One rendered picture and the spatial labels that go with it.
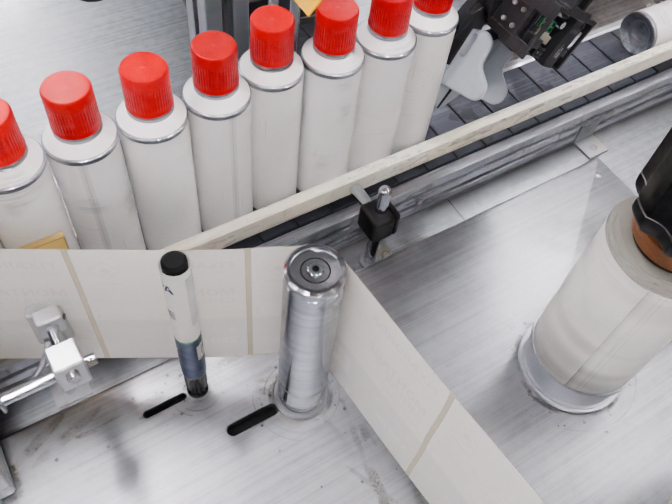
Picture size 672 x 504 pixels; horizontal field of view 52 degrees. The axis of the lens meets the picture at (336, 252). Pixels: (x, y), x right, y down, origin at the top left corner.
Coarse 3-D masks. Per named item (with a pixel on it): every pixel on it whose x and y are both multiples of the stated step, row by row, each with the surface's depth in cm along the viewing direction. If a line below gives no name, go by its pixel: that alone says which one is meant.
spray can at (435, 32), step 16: (416, 0) 58; (432, 0) 57; (448, 0) 57; (416, 16) 58; (432, 16) 58; (448, 16) 59; (416, 32) 59; (432, 32) 58; (448, 32) 59; (416, 48) 60; (432, 48) 60; (448, 48) 61; (416, 64) 61; (432, 64) 61; (416, 80) 63; (432, 80) 63; (416, 96) 64; (432, 96) 65; (400, 112) 66; (416, 112) 66; (432, 112) 68; (400, 128) 68; (416, 128) 68; (400, 144) 70; (416, 144) 70
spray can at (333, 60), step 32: (352, 0) 53; (320, 32) 53; (352, 32) 53; (320, 64) 54; (352, 64) 55; (320, 96) 56; (352, 96) 57; (320, 128) 59; (352, 128) 61; (320, 160) 62
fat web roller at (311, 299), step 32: (288, 256) 41; (320, 256) 41; (288, 288) 40; (320, 288) 40; (288, 320) 43; (320, 320) 42; (288, 352) 47; (320, 352) 46; (288, 384) 51; (320, 384) 51; (288, 416) 54
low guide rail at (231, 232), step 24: (600, 72) 77; (624, 72) 78; (552, 96) 74; (576, 96) 76; (480, 120) 71; (504, 120) 72; (432, 144) 68; (456, 144) 70; (360, 168) 66; (384, 168) 66; (408, 168) 68; (312, 192) 64; (336, 192) 65; (264, 216) 61; (288, 216) 63; (192, 240) 59; (216, 240) 60; (240, 240) 62
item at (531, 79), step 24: (576, 48) 85; (600, 48) 85; (624, 48) 85; (504, 72) 81; (528, 72) 81; (552, 72) 82; (576, 72) 82; (648, 72) 83; (528, 96) 79; (600, 96) 80; (432, 120) 75; (456, 120) 76; (528, 120) 77; (480, 144) 74; (432, 168) 71; (312, 216) 66; (264, 240) 64
